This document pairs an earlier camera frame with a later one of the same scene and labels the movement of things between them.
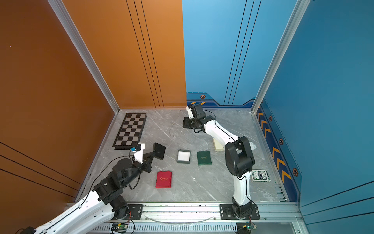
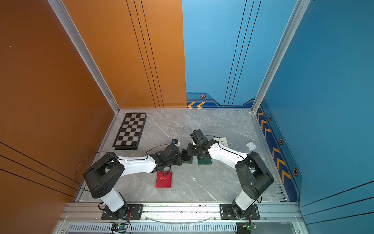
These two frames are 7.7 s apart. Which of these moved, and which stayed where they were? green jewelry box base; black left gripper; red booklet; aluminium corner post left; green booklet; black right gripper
Moved: black right gripper; black left gripper
Stayed: green jewelry box base; green booklet; red booklet; aluminium corner post left
